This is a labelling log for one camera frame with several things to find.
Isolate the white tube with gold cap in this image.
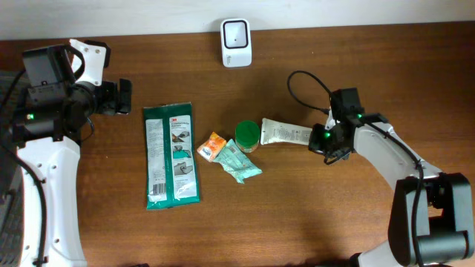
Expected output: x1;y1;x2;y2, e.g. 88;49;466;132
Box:
260;118;312;146

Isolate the green 3M wipes pack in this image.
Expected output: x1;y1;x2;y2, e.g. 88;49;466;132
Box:
143;102;200;211

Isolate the white barcode scanner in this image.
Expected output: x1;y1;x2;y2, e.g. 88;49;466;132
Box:
220;19;252;68

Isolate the teal snack packet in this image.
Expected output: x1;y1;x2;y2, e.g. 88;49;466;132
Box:
213;139;263;184

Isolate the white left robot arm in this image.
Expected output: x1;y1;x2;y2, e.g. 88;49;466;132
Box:
10;39;132;266

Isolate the orange snack packet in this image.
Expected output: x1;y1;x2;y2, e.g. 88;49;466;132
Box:
197;132;227;162

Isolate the green lidded jar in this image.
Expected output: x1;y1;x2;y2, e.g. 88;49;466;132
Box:
235;120;261;153

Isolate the grey plastic basket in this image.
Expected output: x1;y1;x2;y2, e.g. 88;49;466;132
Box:
1;71;23;266

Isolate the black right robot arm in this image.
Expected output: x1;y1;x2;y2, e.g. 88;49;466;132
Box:
308;88;474;266

